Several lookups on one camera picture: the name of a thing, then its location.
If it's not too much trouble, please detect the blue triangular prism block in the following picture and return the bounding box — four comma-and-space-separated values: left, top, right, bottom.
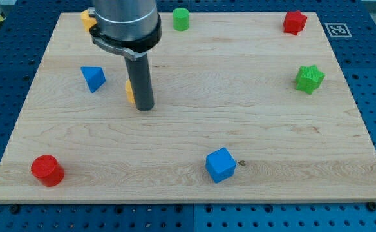
80, 66, 106, 93

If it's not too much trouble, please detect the green star block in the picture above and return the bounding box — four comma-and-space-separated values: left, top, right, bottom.
295, 65, 326, 95

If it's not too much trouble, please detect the red cylinder block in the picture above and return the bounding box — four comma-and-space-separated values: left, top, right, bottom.
31, 154, 65, 187

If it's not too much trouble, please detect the yellow block behind rod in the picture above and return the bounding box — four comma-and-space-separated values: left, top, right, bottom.
125, 79, 135, 104

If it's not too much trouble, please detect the black bolt left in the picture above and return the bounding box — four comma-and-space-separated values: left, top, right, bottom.
8, 204, 20, 215

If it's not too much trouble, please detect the yellow block at top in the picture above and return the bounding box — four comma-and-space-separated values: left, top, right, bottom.
80, 10, 97, 32

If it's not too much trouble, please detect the black bolt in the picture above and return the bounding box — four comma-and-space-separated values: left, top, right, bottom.
8, 204, 20, 215
366, 202, 376, 212

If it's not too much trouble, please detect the white fiducial marker tag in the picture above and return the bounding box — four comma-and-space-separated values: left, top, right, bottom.
325, 23, 352, 38

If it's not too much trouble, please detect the red star block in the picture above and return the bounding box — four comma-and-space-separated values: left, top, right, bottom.
283, 10, 308, 35

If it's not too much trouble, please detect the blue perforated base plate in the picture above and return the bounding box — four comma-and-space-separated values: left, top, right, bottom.
0, 0, 376, 231

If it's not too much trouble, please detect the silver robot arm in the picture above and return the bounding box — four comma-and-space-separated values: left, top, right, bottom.
89, 0, 162, 61

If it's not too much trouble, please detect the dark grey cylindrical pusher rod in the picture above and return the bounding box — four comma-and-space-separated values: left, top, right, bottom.
124, 55, 155, 111

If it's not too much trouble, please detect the light wooden board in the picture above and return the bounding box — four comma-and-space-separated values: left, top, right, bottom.
0, 12, 376, 204

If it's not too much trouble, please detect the black bolt right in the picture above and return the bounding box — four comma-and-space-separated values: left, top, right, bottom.
366, 202, 376, 212

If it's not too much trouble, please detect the green cylinder block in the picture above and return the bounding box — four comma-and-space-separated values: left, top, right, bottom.
173, 8, 189, 31

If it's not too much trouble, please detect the blue cube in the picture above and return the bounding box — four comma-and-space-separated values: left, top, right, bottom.
205, 148, 236, 183

